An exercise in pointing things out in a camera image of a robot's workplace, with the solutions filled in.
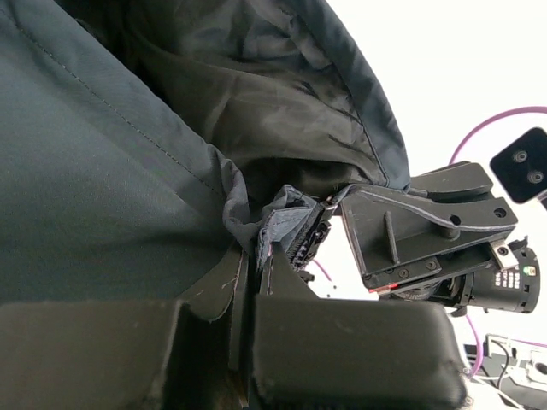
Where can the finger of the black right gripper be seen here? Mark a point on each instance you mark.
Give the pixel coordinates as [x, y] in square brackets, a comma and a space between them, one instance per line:
[461, 182]
[388, 228]

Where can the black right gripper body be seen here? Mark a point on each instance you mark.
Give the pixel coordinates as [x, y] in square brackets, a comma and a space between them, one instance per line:
[469, 277]

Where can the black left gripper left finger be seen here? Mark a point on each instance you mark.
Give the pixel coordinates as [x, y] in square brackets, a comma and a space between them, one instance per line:
[181, 353]

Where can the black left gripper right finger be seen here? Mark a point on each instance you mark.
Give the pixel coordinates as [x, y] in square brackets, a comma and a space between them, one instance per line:
[314, 353]

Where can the dark navy jacket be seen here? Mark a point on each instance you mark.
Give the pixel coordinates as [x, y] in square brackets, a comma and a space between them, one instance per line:
[140, 139]

